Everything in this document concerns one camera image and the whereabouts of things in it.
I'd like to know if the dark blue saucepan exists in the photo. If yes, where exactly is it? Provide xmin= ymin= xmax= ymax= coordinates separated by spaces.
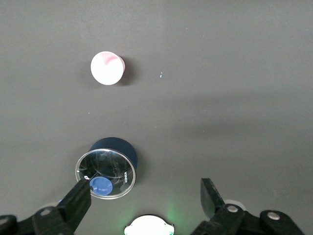
xmin=88 ymin=137 xmax=138 ymax=172

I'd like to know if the dark grey table mat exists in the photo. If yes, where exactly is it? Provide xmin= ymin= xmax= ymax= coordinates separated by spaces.
xmin=0 ymin=0 xmax=313 ymax=235

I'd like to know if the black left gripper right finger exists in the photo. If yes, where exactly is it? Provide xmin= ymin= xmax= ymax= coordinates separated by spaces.
xmin=190 ymin=178 xmax=306 ymax=235

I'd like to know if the pink plastic cup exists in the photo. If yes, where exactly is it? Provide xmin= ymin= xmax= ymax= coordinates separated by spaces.
xmin=90 ymin=51 xmax=126 ymax=86

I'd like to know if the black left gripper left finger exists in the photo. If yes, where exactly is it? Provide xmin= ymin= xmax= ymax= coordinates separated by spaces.
xmin=0 ymin=179 xmax=92 ymax=235

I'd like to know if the glass lid with blue knob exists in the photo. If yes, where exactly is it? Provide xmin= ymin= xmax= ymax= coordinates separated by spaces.
xmin=75 ymin=148 xmax=136 ymax=200

